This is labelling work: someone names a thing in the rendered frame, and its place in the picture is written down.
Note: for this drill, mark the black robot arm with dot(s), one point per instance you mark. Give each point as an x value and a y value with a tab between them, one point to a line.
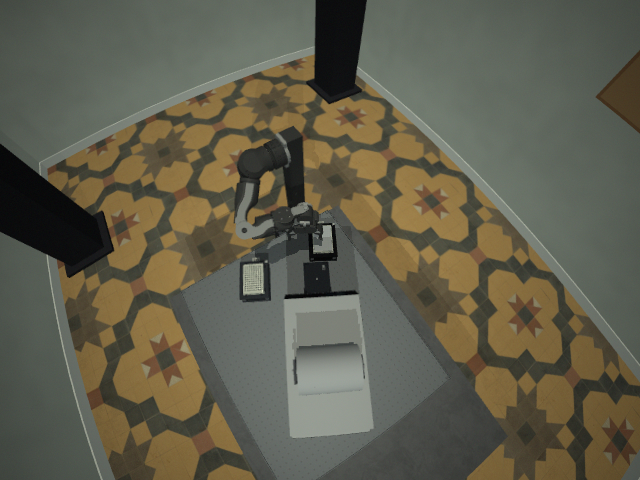
254	163

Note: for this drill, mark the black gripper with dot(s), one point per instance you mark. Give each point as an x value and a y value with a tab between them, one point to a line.
313	227

